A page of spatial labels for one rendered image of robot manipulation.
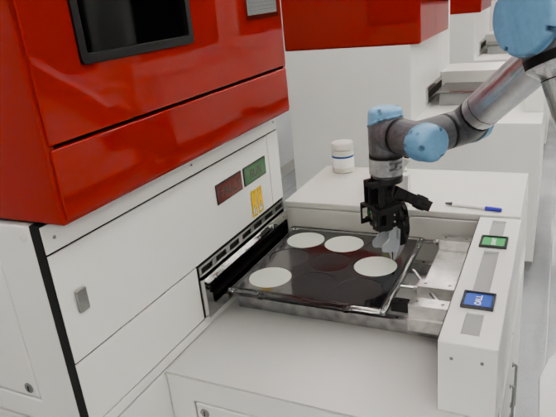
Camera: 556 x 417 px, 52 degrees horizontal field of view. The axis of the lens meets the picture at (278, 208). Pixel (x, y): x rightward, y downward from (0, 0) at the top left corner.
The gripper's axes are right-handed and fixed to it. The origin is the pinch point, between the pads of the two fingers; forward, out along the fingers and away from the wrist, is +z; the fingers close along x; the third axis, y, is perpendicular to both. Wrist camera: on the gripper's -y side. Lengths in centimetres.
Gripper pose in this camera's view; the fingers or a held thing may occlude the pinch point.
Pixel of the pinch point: (395, 253)
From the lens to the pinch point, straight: 137.0
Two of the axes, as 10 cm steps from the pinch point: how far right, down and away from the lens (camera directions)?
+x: 4.7, 2.7, -8.4
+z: 0.9, 9.3, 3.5
